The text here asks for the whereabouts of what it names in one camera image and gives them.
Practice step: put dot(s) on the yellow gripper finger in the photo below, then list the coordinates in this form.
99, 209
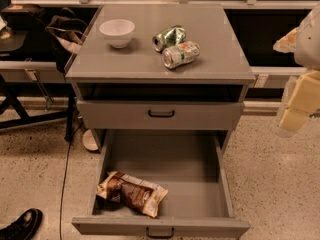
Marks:
304, 101
287, 43

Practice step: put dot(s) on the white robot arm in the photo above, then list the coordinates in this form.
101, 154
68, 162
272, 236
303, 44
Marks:
307, 54

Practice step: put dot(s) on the open grey middle drawer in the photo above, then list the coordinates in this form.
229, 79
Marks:
189, 164

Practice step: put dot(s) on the black shoe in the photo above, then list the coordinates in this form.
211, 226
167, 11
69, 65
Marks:
25, 227

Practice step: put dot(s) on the silver green soda can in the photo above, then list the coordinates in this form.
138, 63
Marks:
180, 54

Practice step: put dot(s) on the dark bag with straps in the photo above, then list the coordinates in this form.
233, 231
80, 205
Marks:
67, 38

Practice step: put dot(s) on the round wooden disc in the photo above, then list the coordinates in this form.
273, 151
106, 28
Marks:
89, 141

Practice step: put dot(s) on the white bowl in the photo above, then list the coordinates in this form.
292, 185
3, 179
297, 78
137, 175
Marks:
118, 32

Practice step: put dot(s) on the black table with legs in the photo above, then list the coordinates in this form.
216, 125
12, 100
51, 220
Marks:
28, 67

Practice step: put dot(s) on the crushed green soda can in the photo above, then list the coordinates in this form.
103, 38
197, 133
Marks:
169, 37

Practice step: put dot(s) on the grey drawer cabinet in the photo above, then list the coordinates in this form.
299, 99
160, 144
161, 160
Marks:
136, 72

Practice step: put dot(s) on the brown chip bag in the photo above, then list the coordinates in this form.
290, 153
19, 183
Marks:
136, 193

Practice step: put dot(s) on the closed grey upper drawer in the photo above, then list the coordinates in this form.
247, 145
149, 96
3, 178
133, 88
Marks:
160, 115

